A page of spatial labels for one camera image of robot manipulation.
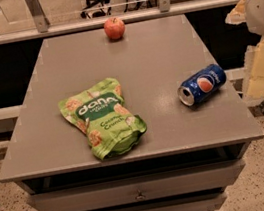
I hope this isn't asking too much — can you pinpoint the red apple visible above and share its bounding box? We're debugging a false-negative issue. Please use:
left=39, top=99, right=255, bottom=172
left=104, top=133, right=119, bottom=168
left=104, top=17, right=125, bottom=40

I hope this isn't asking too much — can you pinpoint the black office chair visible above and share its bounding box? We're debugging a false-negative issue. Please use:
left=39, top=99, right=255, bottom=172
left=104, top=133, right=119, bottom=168
left=80, top=0, right=111, bottom=19

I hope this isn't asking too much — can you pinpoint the green rice chip bag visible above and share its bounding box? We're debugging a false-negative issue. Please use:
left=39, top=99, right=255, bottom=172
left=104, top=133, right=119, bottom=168
left=58, top=78, right=147, bottom=160

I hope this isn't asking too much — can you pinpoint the blue pepsi can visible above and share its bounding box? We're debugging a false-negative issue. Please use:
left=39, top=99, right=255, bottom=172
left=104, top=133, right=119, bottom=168
left=177, top=64, right=227, bottom=107

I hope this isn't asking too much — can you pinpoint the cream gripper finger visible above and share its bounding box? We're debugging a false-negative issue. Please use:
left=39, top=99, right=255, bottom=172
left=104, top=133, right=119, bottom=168
left=242, top=37, right=264, bottom=107
left=225, top=0, right=246, bottom=25

